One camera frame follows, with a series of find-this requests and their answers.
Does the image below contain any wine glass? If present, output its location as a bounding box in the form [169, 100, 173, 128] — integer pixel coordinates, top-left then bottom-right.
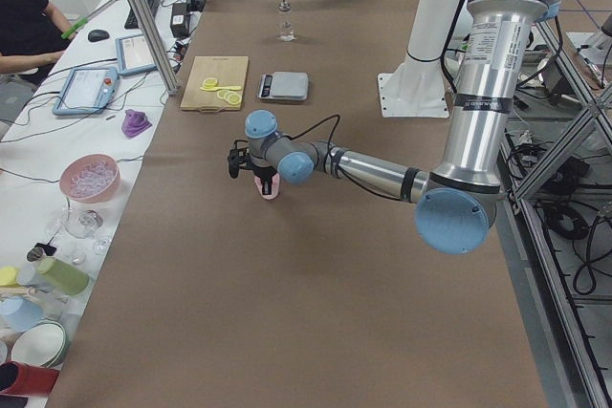
[62, 208, 103, 239]

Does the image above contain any white green rimmed bowl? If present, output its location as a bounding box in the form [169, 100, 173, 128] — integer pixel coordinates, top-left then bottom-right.
[11, 321, 69, 368]

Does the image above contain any near blue teach pendant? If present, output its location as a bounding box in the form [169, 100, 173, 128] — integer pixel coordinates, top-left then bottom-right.
[52, 67, 119, 116]

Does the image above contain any light blue cup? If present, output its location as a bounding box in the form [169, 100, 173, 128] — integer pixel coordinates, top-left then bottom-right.
[1, 296, 44, 333]

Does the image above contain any aluminium frame post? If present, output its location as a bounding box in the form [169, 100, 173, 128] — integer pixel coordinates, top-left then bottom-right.
[128, 0, 179, 96]

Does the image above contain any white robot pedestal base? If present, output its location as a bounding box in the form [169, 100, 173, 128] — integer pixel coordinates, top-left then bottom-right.
[378, 0, 465, 118]

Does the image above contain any yellow cup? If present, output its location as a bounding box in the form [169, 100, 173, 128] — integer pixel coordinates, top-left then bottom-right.
[0, 266, 19, 288]

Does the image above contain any red cup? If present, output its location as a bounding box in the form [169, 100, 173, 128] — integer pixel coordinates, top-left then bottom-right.
[1, 361, 59, 397]

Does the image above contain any black keyboard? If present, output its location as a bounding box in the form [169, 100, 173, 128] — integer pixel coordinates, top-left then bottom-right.
[123, 0, 164, 31]

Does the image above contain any glass sauce dispenser bottle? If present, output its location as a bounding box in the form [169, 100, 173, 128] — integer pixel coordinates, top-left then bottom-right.
[277, 0, 295, 42]

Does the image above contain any black power adapter box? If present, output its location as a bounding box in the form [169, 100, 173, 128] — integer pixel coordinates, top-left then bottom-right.
[170, 2, 190, 38]

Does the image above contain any black computer mouse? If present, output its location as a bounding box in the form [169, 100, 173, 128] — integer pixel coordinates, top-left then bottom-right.
[87, 30, 110, 43]

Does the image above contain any yellow plastic knife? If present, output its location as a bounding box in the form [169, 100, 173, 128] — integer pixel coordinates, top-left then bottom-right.
[200, 85, 242, 92]

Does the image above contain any purple cloth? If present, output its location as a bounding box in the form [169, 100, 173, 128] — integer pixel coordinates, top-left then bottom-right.
[121, 109, 152, 139]

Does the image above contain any blue teach pendant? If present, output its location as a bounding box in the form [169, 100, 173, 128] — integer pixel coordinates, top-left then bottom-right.
[52, 67, 119, 116]
[115, 34, 157, 76]

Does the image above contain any lemon slice near handle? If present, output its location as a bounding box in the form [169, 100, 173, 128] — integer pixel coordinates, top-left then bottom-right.
[225, 92, 242, 106]

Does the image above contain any silver digital kitchen scale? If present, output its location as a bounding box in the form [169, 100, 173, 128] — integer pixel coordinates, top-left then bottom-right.
[257, 72, 309, 101]

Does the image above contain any pink bowl with ice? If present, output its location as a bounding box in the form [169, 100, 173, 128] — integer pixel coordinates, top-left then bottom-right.
[59, 154, 120, 204]

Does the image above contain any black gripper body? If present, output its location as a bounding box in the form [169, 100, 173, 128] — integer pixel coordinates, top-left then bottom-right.
[251, 163, 280, 183]

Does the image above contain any far blue teach pendant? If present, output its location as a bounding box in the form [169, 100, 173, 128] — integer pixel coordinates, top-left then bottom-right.
[115, 34, 157, 76]

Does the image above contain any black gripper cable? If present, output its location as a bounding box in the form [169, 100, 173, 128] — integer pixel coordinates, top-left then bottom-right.
[286, 114, 342, 141]

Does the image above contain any pink plastic cup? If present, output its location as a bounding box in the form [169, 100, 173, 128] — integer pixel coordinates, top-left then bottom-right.
[254, 174, 280, 201]

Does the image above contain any lemon slice on knife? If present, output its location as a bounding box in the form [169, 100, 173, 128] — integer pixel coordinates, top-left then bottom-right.
[201, 77, 219, 91]

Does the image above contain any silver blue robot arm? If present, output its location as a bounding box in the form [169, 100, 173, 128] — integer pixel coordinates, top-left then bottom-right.
[228, 0, 560, 254]

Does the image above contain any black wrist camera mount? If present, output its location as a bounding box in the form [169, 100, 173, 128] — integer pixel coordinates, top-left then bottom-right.
[227, 140, 252, 179]

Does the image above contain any wooden cutting board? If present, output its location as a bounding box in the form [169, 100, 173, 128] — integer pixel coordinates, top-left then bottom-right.
[180, 56, 249, 113]

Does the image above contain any person in black shirt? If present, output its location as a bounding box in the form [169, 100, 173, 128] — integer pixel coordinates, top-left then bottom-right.
[1, 0, 72, 85]

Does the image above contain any green cup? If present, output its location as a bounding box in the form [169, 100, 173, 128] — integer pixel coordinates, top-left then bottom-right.
[35, 256, 89, 296]

